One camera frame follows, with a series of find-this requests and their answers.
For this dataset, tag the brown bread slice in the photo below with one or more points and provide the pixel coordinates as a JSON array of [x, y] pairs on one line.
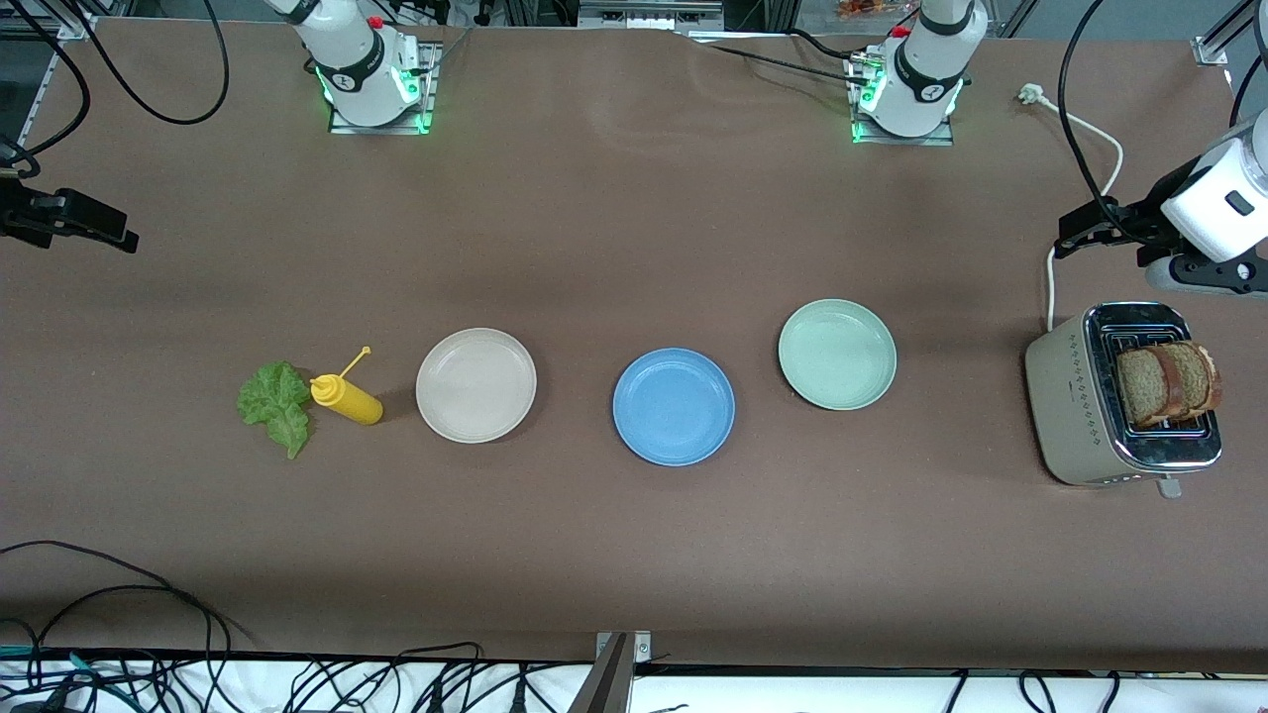
[[1199, 376], [1141, 388]]

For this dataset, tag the perforated aluminium frame profile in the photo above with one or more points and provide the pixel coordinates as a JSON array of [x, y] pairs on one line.
[[40, 94]]

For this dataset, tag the green lettuce leaf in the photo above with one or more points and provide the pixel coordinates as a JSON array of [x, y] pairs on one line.
[[275, 401]]

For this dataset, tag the pale green round plate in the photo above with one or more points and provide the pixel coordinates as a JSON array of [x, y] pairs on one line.
[[837, 355]]

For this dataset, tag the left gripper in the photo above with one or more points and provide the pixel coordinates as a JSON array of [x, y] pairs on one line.
[[1139, 220]]

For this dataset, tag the grey metal box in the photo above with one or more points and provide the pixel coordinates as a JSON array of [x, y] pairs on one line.
[[649, 14]]

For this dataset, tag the beige and chrome toaster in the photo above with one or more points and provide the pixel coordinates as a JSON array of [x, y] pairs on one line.
[[1065, 396]]

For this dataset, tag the yellow mustard squeeze bottle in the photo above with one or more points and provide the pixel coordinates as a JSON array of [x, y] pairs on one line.
[[352, 401]]

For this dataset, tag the beige round plate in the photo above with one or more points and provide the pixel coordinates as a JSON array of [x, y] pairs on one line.
[[475, 386]]

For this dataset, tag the silver table edge bracket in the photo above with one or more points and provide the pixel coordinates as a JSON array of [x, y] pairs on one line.
[[642, 646]]

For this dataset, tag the blue round plate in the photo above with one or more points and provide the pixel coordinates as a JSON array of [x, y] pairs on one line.
[[674, 408]]

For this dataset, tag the grey metal bar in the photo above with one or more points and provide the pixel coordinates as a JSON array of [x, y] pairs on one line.
[[606, 683]]

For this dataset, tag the orange packaged item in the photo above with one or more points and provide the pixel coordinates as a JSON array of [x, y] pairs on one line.
[[867, 8]]

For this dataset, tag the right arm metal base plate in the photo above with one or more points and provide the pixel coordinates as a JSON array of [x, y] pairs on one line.
[[381, 130]]

